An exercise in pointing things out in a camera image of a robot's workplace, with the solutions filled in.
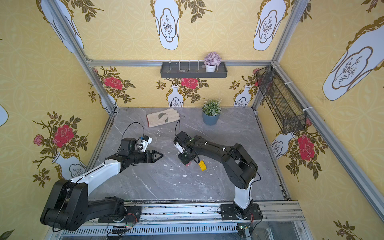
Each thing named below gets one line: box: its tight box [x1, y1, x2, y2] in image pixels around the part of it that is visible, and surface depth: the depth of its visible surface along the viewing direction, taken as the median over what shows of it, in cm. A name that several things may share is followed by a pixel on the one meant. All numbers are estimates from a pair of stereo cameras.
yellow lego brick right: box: [198, 160, 207, 172], surface depth 91 cm
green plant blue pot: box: [202, 98, 222, 126], surface depth 105 cm
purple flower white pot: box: [204, 51, 222, 73], surface depth 85 cm
